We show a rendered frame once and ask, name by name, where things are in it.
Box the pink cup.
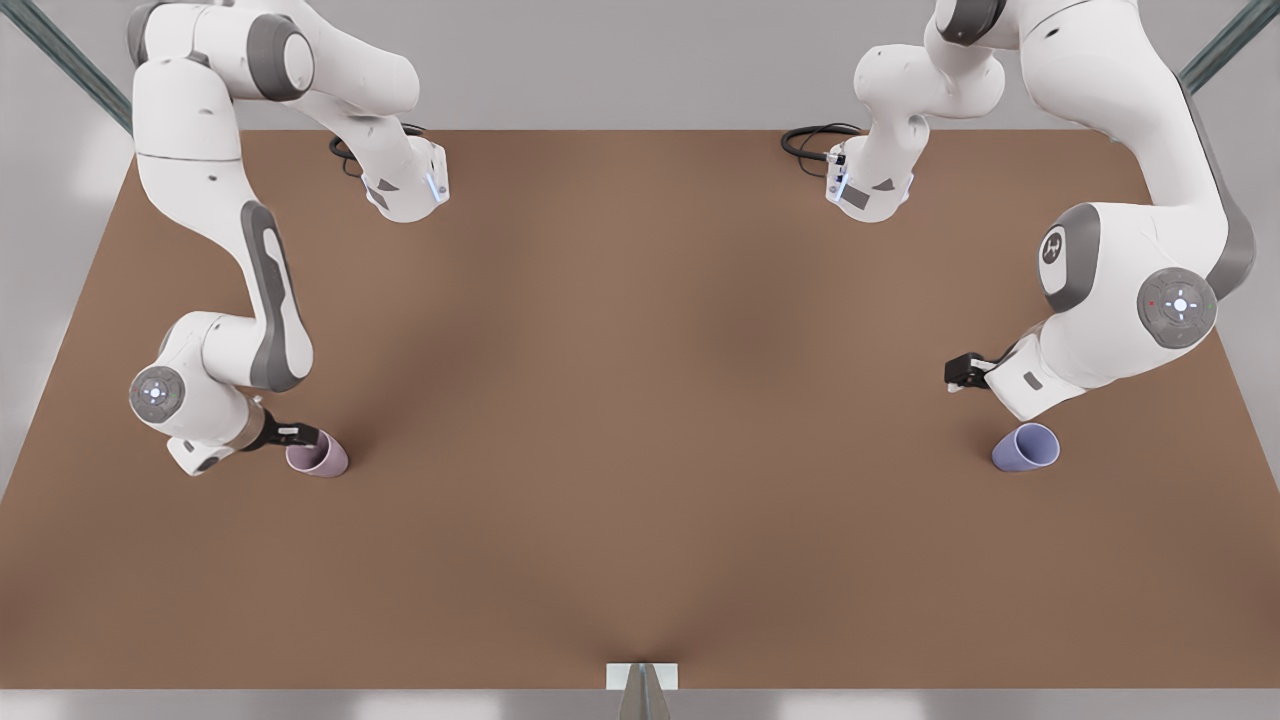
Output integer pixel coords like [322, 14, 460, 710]
[286, 430, 350, 479]

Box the purple cup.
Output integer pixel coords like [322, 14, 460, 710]
[991, 423, 1061, 473]

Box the black cable loop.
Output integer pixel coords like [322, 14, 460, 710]
[329, 123, 429, 179]
[781, 124, 867, 177]

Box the silver frame post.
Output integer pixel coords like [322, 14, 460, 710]
[1179, 0, 1280, 93]
[0, 0, 134, 134]
[606, 662, 679, 720]

